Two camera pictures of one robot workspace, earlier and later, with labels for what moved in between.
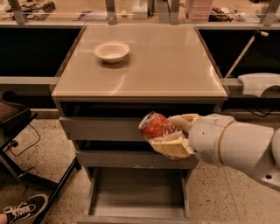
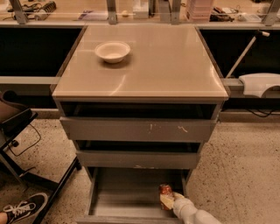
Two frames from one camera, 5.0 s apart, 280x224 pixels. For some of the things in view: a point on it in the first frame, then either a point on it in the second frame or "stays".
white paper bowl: (111, 52) stays
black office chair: (13, 115) stays
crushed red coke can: (154, 125) to (164, 189)
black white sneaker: (26, 209) stays
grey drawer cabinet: (114, 74) stays
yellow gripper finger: (185, 120) to (177, 194)
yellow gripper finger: (174, 145) to (167, 199)
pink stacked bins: (199, 10) stays
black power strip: (45, 10) stays
